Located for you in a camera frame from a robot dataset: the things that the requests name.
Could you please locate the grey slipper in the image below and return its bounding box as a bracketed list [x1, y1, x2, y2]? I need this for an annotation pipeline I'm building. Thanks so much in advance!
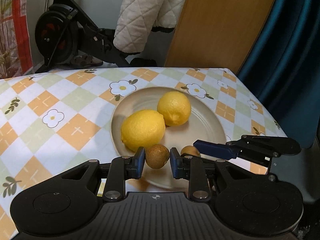
[70, 55, 103, 67]

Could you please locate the wooden board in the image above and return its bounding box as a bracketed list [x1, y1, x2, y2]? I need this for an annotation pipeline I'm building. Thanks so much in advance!
[164, 0, 283, 74]

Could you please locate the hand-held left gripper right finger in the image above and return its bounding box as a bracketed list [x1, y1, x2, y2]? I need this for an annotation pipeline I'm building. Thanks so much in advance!
[170, 148, 255, 202]

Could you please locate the printed wall cloth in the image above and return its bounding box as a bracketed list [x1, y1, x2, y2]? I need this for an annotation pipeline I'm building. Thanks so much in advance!
[0, 0, 34, 79]

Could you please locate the black exercise bike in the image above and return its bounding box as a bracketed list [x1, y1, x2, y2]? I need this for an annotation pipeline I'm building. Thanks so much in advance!
[34, 0, 130, 73]

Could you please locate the brown kiwi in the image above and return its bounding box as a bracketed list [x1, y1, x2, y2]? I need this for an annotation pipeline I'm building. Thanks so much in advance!
[180, 145, 200, 157]
[145, 144, 170, 169]

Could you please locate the beige round plate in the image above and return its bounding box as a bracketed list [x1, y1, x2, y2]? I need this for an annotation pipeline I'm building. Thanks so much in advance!
[110, 87, 227, 190]

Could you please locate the white quilted jacket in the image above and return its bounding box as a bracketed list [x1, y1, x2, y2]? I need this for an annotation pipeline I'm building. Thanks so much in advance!
[114, 0, 192, 54]

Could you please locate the teal curtain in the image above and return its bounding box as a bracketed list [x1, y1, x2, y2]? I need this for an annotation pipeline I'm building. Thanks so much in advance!
[236, 0, 320, 149]

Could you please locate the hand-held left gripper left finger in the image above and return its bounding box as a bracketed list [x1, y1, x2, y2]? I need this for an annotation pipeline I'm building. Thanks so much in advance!
[60, 147, 146, 202]

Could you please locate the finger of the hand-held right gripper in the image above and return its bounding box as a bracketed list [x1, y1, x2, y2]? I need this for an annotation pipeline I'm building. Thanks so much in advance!
[193, 135, 280, 161]

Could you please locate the checked floral tablecloth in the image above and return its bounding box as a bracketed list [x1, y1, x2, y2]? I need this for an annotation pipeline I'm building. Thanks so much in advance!
[0, 67, 288, 240]

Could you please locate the yellow lemon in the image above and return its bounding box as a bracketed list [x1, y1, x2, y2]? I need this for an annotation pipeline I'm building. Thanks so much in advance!
[157, 91, 192, 127]
[121, 110, 166, 152]

